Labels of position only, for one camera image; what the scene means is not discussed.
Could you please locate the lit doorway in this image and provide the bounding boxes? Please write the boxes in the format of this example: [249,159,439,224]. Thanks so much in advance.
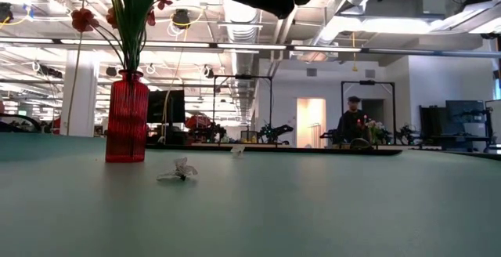
[296,98,327,147]

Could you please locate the silver ventilation duct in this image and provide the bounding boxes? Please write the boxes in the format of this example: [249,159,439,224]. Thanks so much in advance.
[217,0,261,124]
[311,0,392,49]

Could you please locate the white pillar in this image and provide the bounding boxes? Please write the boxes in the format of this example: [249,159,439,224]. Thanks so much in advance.
[60,51,99,139]

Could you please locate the black monitor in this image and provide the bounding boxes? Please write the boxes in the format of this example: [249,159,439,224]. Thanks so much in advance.
[147,89,186,125]

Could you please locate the black monitor workstation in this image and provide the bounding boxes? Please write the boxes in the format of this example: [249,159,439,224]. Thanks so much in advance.
[419,99,495,153]

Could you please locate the hanging yellow cord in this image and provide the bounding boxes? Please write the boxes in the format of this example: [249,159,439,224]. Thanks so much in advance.
[66,0,88,137]

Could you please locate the red background equipment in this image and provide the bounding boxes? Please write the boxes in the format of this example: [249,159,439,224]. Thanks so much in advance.
[185,114,214,140]

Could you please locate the black arched handle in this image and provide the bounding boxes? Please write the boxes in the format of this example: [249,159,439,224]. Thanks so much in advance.
[349,138,373,150]

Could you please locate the person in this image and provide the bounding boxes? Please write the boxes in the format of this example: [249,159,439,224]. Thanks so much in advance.
[337,95,371,147]

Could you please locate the black frame rig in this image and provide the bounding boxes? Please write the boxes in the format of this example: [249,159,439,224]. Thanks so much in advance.
[340,79,396,147]
[212,74,274,132]

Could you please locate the red ribbed glass vase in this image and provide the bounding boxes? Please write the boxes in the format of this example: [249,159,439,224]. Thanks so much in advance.
[105,70,150,163]

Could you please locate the black ceiling dome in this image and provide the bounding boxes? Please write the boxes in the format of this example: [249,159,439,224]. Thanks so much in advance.
[171,9,192,30]

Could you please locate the teal table mat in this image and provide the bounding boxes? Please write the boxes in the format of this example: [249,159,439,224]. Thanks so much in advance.
[0,133,501,257]

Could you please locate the long ceiling light rail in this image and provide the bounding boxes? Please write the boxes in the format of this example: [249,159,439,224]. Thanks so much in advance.
[0,35,501,59]

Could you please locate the background flower bouquet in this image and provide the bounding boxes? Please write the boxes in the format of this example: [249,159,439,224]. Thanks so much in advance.
[363,118,387,144]

